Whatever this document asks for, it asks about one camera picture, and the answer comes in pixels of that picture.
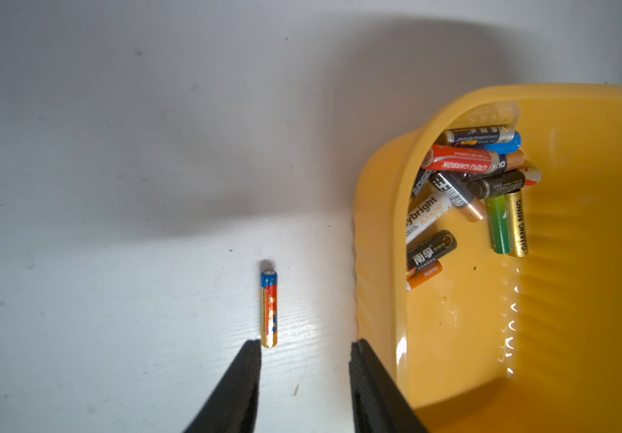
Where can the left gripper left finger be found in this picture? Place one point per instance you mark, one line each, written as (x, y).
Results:
(233, 404)

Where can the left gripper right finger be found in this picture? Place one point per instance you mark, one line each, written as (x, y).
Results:
(377, 404)

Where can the red gold blue battery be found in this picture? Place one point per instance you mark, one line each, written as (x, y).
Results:
(269, 314)

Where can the yellow plastic storage box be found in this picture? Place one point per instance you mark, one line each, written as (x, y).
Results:
(496, 343)

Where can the orange battery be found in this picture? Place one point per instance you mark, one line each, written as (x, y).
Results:
(417, 278)

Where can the black gold battery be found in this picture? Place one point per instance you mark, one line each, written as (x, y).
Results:
(429, 252)

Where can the white alkaline AA battery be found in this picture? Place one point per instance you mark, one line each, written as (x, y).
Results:
(426, 214)

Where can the gold Guangming battery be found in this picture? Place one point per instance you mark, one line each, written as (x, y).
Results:
(516, 224)

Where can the green battery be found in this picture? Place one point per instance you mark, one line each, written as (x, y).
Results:
(498, 224)

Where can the red Deli carbon battery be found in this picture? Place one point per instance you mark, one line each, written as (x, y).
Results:
(458, 159)

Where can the black Duracell battery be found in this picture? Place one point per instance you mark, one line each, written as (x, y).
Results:
(510, 162)

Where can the black silver battery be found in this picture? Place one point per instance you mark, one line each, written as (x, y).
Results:
(478, 136)

